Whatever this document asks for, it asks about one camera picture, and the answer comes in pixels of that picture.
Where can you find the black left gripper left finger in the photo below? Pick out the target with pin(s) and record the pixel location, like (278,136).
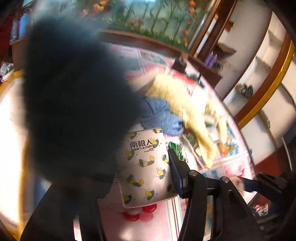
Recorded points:
(78,104)

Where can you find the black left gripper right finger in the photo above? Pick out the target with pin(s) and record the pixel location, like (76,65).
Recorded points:
(180,175)

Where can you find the white lemon-print tissue pack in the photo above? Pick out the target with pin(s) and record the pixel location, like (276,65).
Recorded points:
(144,171)

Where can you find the yellow fluffy towel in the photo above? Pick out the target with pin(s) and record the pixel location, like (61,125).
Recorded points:
(175,92)

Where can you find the blue fluffy towel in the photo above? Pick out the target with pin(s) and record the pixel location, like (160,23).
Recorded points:
(156,113)

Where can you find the colourful cartoon tablecloth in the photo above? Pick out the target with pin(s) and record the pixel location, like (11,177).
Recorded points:
(97,205)

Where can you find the purple bottle left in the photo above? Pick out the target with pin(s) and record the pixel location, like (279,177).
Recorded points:
(208,59)

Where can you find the purple bottle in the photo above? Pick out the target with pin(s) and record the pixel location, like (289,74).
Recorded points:
(208,59)
(212,61)

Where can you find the purple bottle right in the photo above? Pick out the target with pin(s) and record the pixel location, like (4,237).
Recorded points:
(212,61)

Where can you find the aquarium with artificial plants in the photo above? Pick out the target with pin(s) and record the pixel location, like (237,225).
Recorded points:
(175,22)

